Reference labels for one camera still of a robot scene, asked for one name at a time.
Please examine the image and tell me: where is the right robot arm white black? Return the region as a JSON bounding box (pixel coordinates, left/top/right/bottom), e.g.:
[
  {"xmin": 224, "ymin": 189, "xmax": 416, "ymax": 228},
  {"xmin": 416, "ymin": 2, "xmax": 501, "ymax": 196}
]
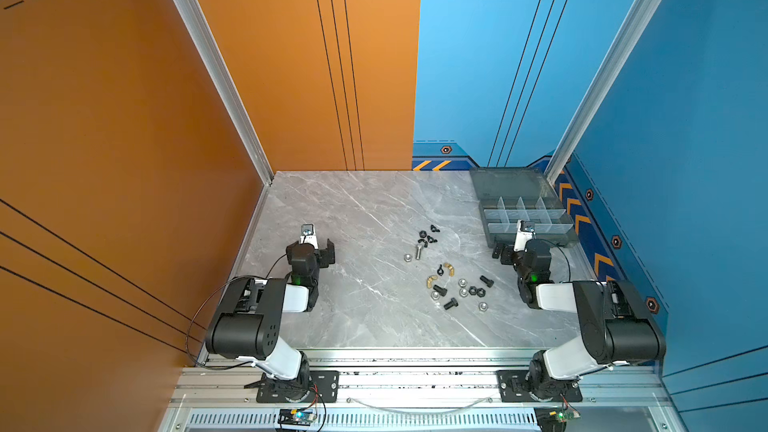
[{"xmin": 494, "ymin": 239, "xmax": 666, "ymax": 403}]

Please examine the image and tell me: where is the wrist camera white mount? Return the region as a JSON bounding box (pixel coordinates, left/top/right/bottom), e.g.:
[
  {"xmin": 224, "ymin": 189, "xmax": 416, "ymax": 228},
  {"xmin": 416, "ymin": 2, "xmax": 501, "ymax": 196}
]
[
  {"xmin": 513, "ymin": 220, "xmax": 535, "ymax": 252},
  {"xmin": 299, "ymin": 223, "xmax": 320, "ymax": 250}
]

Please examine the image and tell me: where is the right circuit board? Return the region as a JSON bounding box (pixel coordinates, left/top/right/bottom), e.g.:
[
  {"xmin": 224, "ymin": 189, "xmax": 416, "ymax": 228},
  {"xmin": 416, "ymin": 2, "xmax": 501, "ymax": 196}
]
[{"xmin": 534, "ymin": 408, "xmax": 581, "ymax": 432}]

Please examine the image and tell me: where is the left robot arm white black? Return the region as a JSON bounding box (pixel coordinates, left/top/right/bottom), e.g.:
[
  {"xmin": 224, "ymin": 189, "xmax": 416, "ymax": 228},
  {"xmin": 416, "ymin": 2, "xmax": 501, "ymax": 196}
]
[{"xmin": 205, "ymin": 240, "xmax": 336, "ymax": 403}]

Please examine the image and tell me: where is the black bolt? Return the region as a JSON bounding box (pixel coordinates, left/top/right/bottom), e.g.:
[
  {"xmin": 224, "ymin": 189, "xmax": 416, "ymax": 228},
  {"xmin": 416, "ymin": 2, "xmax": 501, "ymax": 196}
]
[
  {"xmin": 443, "ymin": 298, "xmax": 458, "ymax": 310},
  {"xmin": 479, "ymin": 275, "xmax": 494, "ymax": 288},
  {"xmin": 432, "ymin": 284, "xmax": 447, "ymax": 297}
]

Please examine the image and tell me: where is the black bolt right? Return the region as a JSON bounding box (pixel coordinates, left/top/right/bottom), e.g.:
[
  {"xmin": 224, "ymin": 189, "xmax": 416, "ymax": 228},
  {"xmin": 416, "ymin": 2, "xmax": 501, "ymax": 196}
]
[{"xmin": 479, "ymin": 275, "xmax": 494, "ymax": 288}]

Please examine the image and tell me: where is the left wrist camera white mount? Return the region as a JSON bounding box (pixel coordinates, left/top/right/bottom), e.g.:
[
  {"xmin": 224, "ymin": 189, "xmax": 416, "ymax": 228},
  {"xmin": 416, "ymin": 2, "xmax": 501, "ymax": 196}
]
[{"xmin": 299, "ymin": 223, "xmax": 320, "ymax": 250}]

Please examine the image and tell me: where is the grey plastic organizer box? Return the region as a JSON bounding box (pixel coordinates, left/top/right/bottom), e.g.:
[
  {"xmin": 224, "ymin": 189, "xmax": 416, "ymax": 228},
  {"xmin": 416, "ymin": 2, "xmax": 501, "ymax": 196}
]
[{"xmin": 470, "ymin": 167, "xmax": 577, "ymax": 248}]

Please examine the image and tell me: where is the green circuit board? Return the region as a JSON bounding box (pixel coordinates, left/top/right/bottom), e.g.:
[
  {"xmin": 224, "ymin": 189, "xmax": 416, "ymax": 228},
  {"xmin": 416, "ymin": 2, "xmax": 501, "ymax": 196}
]
[{"xmin": 277, "ymin": 409, "xmax": 318, "ymax": 430}]

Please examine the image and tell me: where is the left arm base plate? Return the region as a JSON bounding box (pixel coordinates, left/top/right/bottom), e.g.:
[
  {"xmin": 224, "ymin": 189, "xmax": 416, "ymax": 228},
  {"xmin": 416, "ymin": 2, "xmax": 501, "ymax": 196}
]
[{"xmin": 256, "ymin": 370, "xmax": 340, "ymax": 404}]

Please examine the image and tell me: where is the aluminium frame post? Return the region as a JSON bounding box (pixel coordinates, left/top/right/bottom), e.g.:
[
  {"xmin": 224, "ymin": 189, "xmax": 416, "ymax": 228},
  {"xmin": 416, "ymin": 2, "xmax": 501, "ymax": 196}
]
[
  {"xmin": 172, "ymin": 0, "xmax": 274, "ymax": 186},
  {"xmin": 544, "ymin": 0, "xmax": 662, "ymax": 185}
]

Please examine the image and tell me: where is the left aluminium frame post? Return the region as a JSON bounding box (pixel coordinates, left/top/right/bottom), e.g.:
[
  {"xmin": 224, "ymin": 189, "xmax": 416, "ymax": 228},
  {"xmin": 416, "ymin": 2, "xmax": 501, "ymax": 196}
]
[{"xmin": 172, "ymin": 0, "xmax": 274, "ymax": 186}]

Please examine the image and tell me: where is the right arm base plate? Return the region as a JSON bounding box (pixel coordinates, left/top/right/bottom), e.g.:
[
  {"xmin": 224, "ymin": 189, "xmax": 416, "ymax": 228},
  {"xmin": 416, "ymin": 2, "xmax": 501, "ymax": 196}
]
[{"xmin": 495, "ymin": 368, "xmax": 583, "ymax": 403}]

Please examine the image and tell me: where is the black bolt lower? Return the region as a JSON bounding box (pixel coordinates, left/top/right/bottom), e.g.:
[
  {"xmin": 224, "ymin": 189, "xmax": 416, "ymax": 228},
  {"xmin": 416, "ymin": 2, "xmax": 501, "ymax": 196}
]
[{"xmin": 443, "ymin": 298, "xmax": 458, "ymax": 310}]

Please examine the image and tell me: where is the right aluminium frame post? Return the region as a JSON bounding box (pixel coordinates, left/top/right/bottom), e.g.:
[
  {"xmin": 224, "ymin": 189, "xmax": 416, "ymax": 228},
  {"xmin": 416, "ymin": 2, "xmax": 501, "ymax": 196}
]
[{"xmin": 544, "ymin": 0, "xmax": 662, "ymax": 185}]

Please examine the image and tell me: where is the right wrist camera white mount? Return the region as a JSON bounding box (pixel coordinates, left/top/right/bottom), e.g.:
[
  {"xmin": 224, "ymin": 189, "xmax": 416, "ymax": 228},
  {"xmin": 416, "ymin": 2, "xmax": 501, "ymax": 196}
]
[{"xmin": 513, "ymin": 220, "xmax": 535, "ymax": 252}]

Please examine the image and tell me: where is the aluminium front rail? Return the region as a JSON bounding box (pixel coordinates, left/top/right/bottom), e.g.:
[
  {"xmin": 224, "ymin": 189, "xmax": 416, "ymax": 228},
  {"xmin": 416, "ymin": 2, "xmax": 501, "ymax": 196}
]
[{"xmin": 160, "ymin": 348, "xmax": 684, "ymax": 431}]

